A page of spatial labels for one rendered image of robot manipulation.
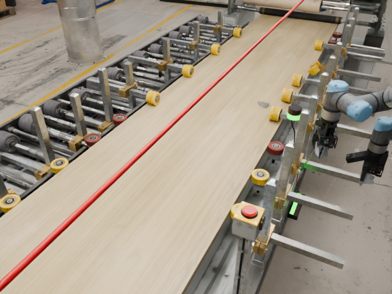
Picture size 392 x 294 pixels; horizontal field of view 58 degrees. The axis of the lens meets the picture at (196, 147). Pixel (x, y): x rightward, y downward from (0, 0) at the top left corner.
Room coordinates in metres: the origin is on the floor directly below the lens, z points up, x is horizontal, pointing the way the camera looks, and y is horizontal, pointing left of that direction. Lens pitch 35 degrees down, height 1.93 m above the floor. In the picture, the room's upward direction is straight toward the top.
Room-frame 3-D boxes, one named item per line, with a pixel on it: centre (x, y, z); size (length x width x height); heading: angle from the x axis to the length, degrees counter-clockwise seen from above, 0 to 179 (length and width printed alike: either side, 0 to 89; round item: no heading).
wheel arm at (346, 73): (2.25, -1.06, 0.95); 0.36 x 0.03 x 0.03; 64
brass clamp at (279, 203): (1.17, -0.38, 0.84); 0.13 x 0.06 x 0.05; 154
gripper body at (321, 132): (1.23, -0.54, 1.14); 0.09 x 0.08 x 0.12; 174
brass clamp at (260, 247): (0.94, -0.27, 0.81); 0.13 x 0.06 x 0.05; 154
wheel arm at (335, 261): (0.92, -0.36, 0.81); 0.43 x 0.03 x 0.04; 64
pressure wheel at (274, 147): (1.46, -0.40, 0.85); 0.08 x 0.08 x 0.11
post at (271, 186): (0.92, -0.26, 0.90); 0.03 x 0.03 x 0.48; 64
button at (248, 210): (0.69, -0.15, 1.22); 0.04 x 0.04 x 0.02
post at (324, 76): (1.82, -0.71, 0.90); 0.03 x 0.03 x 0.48; 64
